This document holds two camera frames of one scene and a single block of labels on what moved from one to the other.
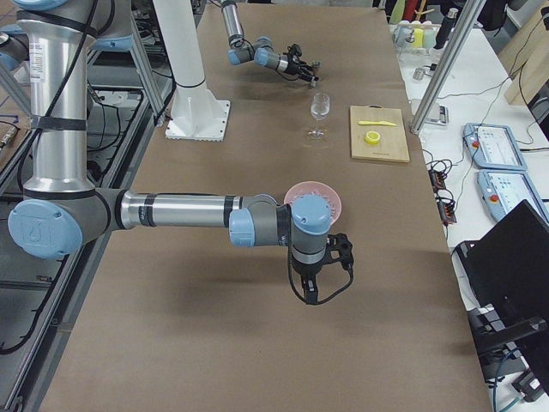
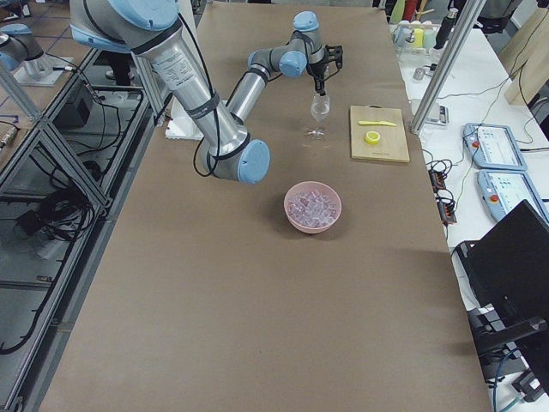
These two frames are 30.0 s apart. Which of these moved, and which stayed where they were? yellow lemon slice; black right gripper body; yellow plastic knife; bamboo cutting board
Moved: black right gripper body
Stayed: yellow lemon slice; bamboo cutting board; yellow plastic knife
